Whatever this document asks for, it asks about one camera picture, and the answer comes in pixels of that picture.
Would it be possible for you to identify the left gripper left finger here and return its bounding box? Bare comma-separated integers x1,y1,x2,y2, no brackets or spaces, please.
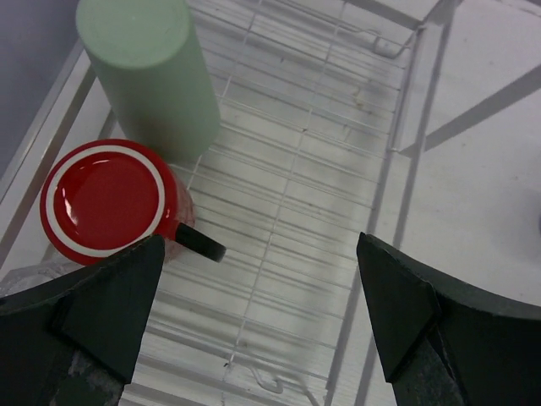
1,235,165,405

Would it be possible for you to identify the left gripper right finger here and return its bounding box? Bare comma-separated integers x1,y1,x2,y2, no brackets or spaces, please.
357,233,540,405

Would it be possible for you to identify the red cup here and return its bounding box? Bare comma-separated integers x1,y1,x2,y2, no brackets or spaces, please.
40,139,227,265

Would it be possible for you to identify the green cup shelf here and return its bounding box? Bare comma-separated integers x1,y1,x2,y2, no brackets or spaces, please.
76,0,221,162

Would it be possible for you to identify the white wire dish rack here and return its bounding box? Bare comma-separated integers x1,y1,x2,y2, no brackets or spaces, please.
0,0,541,406

